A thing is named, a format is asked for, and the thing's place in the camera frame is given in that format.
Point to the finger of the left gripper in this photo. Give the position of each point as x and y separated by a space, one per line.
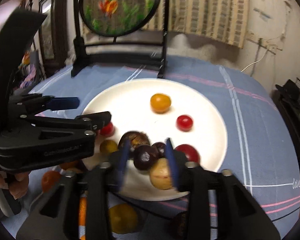
37 103
88 122

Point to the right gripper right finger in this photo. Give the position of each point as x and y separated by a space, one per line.
238 214

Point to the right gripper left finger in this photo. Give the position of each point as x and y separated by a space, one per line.
56 214

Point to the small red cherry tomato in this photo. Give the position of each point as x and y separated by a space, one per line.
108 130

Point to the orange kumquat fruit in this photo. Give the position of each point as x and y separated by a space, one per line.
49 179

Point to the dark brown passion fruit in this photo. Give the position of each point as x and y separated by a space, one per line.
136 139

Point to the dark red plum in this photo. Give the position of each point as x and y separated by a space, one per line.
144 157

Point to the large red plum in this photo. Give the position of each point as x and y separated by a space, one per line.
190 152

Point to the beige striped pepino melon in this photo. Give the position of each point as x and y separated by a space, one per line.
160 175

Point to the yellow green round fruit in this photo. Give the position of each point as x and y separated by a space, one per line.
123 219

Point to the small dark purple plum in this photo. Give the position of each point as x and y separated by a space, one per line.
160 147

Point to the person's left hand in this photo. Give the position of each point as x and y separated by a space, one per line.
18 187

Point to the small yellow loquat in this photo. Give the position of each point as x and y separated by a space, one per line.
107 147

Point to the blue striped tablecloth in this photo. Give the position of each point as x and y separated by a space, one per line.
260 150

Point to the white round plate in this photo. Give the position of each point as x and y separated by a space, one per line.
129 105

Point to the orange cherry tomato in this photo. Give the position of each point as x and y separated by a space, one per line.
160 103

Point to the dark framed mirror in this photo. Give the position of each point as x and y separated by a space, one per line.
53 36

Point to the round goldfish screen on stand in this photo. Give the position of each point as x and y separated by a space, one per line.
103 22

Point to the black hat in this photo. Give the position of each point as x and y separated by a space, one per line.
289 89

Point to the checked beige curtain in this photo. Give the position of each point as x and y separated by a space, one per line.
221 20

